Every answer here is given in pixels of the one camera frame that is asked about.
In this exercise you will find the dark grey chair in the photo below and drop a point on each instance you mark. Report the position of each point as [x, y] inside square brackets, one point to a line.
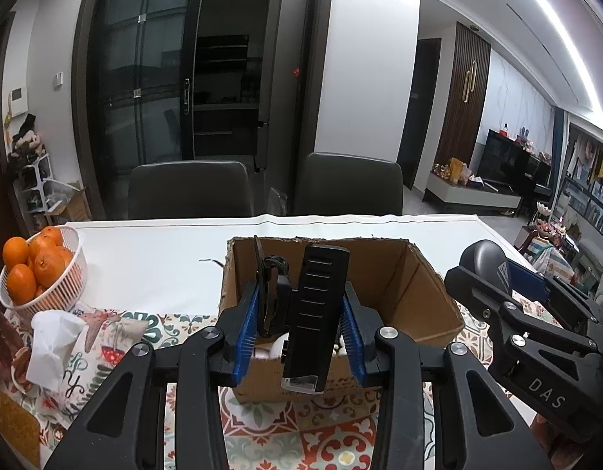
[189, 191]
[348, 186]

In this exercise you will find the striped fabric bag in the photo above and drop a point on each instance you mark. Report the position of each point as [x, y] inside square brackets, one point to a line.
[551, 259]

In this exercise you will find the white shoe rack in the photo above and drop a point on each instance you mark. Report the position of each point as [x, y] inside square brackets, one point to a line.
[37, 181]

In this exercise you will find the black ribbed bike light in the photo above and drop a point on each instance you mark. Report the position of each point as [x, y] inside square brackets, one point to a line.
[313, 313]

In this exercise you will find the glass sliding door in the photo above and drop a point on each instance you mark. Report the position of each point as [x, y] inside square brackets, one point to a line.
[135, 58]

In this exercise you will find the white tablecloth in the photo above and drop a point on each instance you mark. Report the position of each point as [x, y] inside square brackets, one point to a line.
[150, 264]

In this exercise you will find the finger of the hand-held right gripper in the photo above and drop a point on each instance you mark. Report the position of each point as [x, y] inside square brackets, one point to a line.
[521, 320]
[524, 276]

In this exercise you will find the black television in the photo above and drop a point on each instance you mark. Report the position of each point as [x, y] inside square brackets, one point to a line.
[517, 161]

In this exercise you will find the patterned table runner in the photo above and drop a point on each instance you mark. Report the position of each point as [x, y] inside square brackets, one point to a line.
[262, 431]

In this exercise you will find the dark interior door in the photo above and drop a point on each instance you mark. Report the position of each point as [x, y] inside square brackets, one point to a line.
[419, 117]

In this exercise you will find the white plastic basket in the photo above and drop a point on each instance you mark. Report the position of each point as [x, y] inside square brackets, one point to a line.
[71, 274]

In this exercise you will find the ceiling light strip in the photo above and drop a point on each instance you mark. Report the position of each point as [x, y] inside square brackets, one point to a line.
[561, 24]

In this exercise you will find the round dark grey device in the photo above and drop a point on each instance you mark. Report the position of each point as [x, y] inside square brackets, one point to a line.
[482, 257]

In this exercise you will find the yellow box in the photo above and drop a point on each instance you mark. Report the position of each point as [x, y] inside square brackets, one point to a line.
[455, 169]

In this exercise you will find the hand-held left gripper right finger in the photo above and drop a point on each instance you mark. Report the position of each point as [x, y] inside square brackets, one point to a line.
[353, 338]

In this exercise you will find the white television cabinet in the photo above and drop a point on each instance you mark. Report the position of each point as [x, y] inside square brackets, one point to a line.
[473, 196]

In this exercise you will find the white intercom panel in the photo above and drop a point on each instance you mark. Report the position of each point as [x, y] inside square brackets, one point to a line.
[17, 100]

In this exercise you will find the white tissue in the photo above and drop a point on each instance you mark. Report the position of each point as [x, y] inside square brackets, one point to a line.
[52, 347]

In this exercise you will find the orange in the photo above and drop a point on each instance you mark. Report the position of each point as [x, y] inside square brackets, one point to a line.
[21, 283]
[54, 262]
[15, 250]
[39, 246]
[52, 235]

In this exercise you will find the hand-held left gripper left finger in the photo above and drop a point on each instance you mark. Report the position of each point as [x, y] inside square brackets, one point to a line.
[245, 333]

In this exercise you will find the white light switch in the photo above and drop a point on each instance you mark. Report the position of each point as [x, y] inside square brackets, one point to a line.
[58, 79]

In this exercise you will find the brown cardboard box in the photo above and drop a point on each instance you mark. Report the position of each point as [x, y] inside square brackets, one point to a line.
[409, 298]

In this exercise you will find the mustard yellow mat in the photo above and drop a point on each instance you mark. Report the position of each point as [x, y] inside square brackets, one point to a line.
[12, 421]

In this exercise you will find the floral fabric tissue cover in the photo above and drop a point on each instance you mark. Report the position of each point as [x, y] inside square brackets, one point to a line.
[115, 347]

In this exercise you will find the grey refrigerator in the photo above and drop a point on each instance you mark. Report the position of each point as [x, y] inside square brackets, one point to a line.
[282, 73]

